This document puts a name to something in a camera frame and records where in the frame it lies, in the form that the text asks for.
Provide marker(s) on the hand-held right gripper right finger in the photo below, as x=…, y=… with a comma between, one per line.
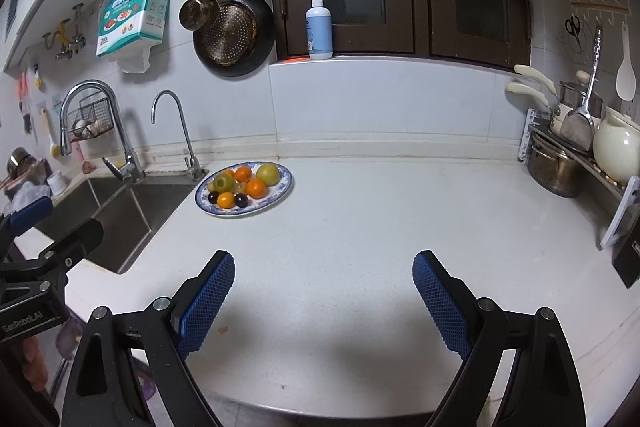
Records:
x=442, y=307

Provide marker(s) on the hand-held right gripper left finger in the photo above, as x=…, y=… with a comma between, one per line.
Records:
x=207, y=307

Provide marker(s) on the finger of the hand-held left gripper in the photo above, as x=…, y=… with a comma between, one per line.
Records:
x=30, y=212
x=75, y=237

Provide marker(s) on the green apple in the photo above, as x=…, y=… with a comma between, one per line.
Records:
x=224, y=183

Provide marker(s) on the large orange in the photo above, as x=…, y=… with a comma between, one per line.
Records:
x=257, y=189

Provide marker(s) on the medium orange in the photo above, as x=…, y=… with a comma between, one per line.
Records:
x=243, y=174

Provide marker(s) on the blue patterned white plate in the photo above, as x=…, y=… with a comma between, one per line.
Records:
x=282, y=188

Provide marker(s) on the yellow-green apple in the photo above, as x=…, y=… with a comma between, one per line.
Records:
x=268, y=173

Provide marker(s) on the blue-grey cloth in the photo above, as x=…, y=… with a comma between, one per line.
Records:
x=27, y=197

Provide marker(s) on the white cup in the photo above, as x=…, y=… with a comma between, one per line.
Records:
x=56, y=184

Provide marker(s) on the stainless steel sink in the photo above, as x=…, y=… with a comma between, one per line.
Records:
x=110, y=217

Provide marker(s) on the brown pot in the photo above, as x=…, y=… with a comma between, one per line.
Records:
x=20, y=157

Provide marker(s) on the large chrome kitchen faucet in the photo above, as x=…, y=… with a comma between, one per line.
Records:
x=131, y=162

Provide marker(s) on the slim gooseneck faucet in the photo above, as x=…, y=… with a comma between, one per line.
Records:
x=187, y=142

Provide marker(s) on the large stainless steel pot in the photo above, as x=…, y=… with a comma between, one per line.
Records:
x=555, y=172

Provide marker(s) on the black box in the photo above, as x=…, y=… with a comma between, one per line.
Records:
x=627, y=264

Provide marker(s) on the white dish rack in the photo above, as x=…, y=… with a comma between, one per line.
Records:
x=620, y=222

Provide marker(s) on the green paper towel pack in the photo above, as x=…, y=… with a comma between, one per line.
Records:
x=130, y=17

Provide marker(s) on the metal skimmer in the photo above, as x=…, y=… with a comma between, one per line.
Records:
x=577, y=127

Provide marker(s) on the white teapot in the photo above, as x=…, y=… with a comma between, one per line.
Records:
x=615, y=147

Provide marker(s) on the brass colander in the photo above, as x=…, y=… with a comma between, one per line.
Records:
x=227, y=37

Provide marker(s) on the black frying pan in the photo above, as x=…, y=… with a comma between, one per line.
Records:
x=262, y=27

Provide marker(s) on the white rice paddle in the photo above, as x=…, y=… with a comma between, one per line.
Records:
x=625, y=82

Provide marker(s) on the blue white pump bottle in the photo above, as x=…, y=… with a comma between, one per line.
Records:
x=320, y=32

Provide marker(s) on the black scissors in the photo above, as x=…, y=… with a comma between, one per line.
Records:
x=573, y=27

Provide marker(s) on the brass wall taps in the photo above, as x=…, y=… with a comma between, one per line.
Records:
x=65, y=39

